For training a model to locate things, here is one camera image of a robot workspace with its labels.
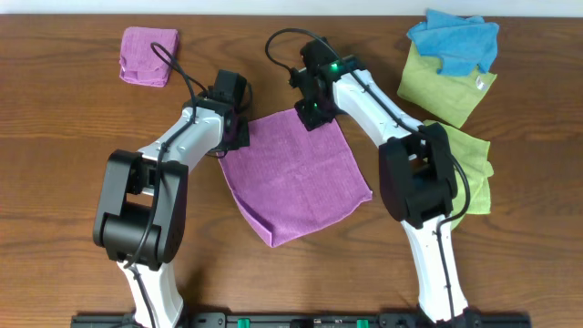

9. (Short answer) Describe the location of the purple microfiber cloth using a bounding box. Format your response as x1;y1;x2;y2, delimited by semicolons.
220;109;373;248

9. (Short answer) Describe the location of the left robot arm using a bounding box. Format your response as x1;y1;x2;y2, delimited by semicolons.
71;70;251;327

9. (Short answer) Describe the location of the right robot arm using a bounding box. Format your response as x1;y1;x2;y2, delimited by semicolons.
290;39;470;327

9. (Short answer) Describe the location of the folded purple cloth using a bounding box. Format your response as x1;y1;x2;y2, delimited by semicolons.
119;26;179;87

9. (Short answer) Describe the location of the flat green cloth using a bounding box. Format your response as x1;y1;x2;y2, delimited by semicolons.
397;43;497;128

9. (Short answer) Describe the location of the blue microfiber cloth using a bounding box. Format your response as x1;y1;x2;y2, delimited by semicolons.
407;9;499;77

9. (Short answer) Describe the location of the crumpled green cloth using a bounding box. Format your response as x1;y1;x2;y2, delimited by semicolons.
441;123;494;230

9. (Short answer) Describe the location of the right black cable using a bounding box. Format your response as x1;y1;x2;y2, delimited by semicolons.
264;27;472;327

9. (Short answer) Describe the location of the black cable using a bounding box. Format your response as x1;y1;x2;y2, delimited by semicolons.
113;41;210;328
264;27;472;327

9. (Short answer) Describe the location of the left black cable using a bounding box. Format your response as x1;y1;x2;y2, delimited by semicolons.
113;41;210;328

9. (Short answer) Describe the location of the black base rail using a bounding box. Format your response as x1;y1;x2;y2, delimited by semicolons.
69;311;533;328

